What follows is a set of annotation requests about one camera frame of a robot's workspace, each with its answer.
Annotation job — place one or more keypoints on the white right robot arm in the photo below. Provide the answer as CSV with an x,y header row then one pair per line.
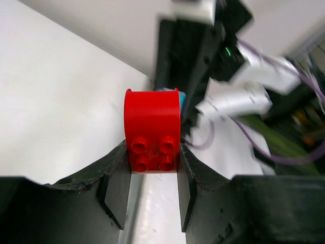
x,y
247,91

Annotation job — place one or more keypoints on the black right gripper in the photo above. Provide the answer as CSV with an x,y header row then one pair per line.
x,y
186,59

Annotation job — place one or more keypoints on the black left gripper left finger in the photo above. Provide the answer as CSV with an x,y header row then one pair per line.
x,y
88,206

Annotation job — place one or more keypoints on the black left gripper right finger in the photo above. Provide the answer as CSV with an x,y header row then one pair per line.
x,y
248,208

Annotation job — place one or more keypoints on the yellow red blue lego cluster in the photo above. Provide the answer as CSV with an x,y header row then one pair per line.
x,y
152,130

